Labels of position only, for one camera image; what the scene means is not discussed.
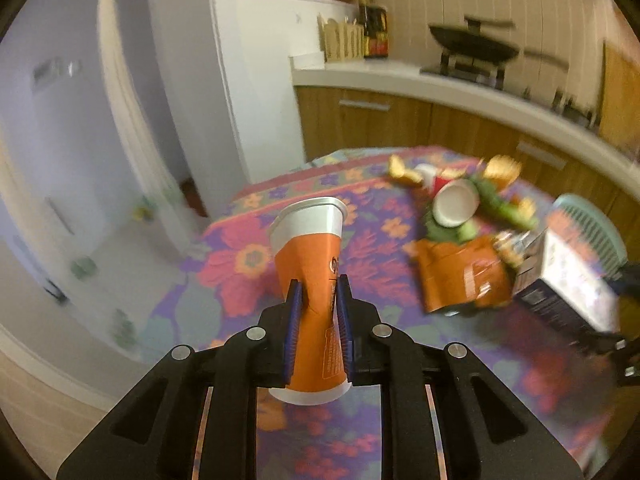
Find white kitchen countertop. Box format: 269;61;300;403
291;55;640;181

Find wooden cutting board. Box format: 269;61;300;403
600;40;640;146

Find orange snack bag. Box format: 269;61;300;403
415;235;516;314

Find orange paper cup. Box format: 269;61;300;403
267;196;353;406

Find wooden kitchen base cabinet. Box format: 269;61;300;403
295;85;640;221

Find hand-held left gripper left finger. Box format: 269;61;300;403
56;280;304;480

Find beige utensil basket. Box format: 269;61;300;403
319;15;365;62

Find black glass gas stove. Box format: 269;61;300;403
420;52;603;128

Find black wok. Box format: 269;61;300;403
429;22;571;69

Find floral tablecloth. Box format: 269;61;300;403
135;145;621;480

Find red paper cup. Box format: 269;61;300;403
431;172;482;227

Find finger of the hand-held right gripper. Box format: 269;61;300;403
582;327;640;391

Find green vegetable leaves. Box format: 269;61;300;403
422;172;540;245

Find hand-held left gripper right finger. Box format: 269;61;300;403
336;274;584;480

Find light blue plastic basket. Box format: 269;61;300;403
552;194;628;281

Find large dark sauce bottle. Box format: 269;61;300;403
374;5;391;58

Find slim dark sauce bottle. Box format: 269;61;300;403
361;0;376;58

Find white and blue carton box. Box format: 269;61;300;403
512;227;623;343

